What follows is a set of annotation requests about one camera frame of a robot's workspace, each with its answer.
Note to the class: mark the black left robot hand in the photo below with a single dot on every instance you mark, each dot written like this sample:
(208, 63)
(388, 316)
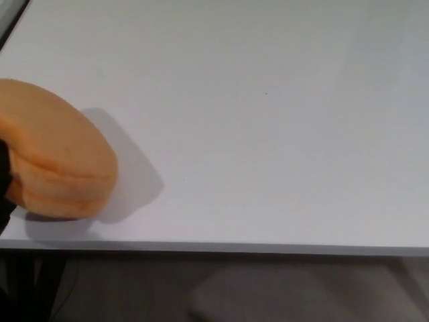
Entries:
(4, 181)

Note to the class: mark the orange soft plush plate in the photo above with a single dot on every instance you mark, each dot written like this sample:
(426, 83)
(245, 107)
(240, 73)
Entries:
(57, 151)

